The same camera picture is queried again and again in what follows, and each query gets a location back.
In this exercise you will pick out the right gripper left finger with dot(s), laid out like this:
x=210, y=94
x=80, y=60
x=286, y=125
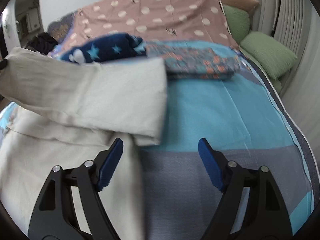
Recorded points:
x=54, y=215

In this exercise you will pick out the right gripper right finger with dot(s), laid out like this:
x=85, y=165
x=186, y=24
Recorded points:
x=266, y=215

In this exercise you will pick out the white cotton garment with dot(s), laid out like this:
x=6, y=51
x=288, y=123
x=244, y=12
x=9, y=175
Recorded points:
x=65, y=114

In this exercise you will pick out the black clothes pile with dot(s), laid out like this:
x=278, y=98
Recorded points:
x=42, y=43

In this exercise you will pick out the purple patterned blanket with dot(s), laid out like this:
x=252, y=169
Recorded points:
x=59, y=29

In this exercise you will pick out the blue grey bed cover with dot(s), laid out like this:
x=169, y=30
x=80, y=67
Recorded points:
x=241, y=117

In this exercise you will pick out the navy star fleece garment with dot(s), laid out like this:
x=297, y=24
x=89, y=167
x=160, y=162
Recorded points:
x=105, y=48

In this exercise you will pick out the pink polka dot sheet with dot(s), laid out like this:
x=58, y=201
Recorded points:
x=153, y=20

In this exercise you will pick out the near green pillow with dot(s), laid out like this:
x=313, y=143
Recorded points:
x=275, y=58

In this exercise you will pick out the green pillow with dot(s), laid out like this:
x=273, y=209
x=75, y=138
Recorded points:
x=275, y=58
x=238, y=22

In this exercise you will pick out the patterned blue folded garment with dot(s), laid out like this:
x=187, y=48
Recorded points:
x=188, y=62

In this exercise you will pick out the far green pillow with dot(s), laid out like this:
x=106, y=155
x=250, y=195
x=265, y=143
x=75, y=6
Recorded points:
x=238, y=22

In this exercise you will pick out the tan pillow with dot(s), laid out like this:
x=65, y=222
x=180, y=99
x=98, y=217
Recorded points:
x=246, y=5

